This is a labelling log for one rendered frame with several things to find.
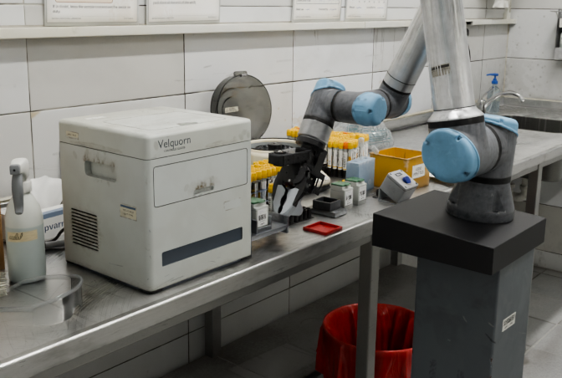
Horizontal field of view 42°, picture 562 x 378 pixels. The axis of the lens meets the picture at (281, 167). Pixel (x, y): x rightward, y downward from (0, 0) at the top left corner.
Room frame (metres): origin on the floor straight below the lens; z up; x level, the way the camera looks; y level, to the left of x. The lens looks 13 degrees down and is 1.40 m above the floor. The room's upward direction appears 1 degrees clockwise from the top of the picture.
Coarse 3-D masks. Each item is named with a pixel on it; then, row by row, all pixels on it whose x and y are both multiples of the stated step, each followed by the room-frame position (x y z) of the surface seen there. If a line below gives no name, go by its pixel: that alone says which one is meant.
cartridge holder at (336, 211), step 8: (320, 200) 1.85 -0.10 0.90; (328, 200) 1.85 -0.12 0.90; (336, 200) 1.84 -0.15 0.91; (312, 208) 1.82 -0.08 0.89; (320, 208) 1.81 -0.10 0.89; (328, 208) 1.80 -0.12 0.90; (336, 208) 1.82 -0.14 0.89; (344, 208) 1.83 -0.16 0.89; (328, 216) 1.79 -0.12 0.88; (336, 216) 1.79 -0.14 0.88
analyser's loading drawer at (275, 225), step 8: (272, 216) 1.62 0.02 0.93; (280, 216) 1.61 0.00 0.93; (288, 216) 1.59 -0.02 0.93; (256, 224) 1.52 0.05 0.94; (272, 224) 1.59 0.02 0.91; (280, 224) 1.59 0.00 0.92; (288, 224) 1.59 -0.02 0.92; (256, 232) 1.52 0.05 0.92; (264, 232) 1.53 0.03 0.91; (272, 232) 1.56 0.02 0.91
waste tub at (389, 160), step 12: (372, 156) 2.13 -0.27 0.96; (384, 156) 2.10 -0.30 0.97; (396, 156) 2.22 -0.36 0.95; (408, 156) 2.19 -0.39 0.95; (420, 156) 2.10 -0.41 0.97; (384, 168) 2.10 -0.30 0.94; (396, 168) 2.07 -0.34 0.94; (408, 168) 2.06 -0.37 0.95; (420, 168) 2.10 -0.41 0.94; (420, 180) 2.11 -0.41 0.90
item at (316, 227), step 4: (312, 224) 1.70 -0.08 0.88; (316, 224) 1.72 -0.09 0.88; (320, 224) 1.72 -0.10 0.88; (324, 224) 1.72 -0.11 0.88; (328, 224) 1.71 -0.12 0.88; (332, 224) 1.70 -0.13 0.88; (304, 228) 1.68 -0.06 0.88; (308, 228) 1.67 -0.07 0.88; (312, 228) 1.67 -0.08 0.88; (316, 228) 1.69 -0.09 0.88; (320, 228) 1.69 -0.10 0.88; (324, 228) 1.69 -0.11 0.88; (328, 228) 1.69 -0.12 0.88; (332, 228) 1.69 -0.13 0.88; (336, 228) 1.67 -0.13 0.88; (340, 228) 1.68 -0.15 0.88; (316, 232) 1.66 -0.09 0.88; (320, 232) 1.65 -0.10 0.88; (324, 232) 1.64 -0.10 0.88; (328, 232) 1.65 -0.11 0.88; (332, 232) 1.66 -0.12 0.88
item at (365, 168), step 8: (352, 160) 2.03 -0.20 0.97; (360, 160) 2.03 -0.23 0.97; (368, 160) 2.03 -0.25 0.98; (352, 168) 1.99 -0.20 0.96; (360, 168) 1.99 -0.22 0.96; (368, 168) 2.03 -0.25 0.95; (360, 176) 1.99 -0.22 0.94; (368, 176) 2.03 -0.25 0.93; (368, 184) 2.03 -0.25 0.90; (368, 192) 2.01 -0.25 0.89
